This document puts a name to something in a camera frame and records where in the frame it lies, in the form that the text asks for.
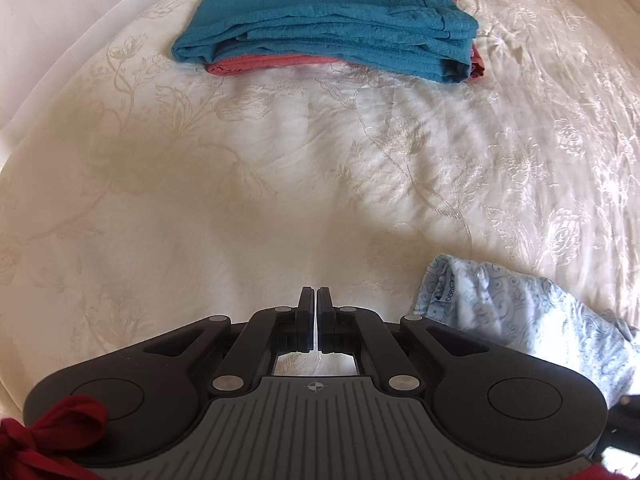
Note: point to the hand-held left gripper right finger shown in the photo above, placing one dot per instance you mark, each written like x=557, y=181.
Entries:
x=330, y=310

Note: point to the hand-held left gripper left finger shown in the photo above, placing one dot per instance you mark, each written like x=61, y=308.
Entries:
x=306, y=310

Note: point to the light blue floral pants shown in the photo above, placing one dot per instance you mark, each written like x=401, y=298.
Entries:
x=525, y=310

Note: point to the coral red folded pants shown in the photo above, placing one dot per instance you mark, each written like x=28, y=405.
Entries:
x=280, y=62

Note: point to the teal folded pants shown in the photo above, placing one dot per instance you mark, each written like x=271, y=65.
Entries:
x=330, y=15

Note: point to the cream floral bedspread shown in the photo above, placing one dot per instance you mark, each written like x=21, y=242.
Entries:
x=300, y=180

